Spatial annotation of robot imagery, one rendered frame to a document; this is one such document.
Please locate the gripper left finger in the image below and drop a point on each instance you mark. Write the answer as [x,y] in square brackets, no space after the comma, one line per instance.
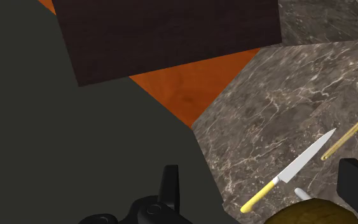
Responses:
[168,186]

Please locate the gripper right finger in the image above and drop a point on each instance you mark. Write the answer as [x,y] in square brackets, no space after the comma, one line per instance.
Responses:
[357,186]

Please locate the brown wooden bowl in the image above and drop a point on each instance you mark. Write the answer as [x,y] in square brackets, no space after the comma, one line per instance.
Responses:
[315,214]

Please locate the thin golden stick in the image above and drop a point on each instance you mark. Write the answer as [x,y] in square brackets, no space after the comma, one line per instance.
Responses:
[349,134]

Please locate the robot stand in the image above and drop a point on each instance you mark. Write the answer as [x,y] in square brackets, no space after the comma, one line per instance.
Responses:
[166,37]

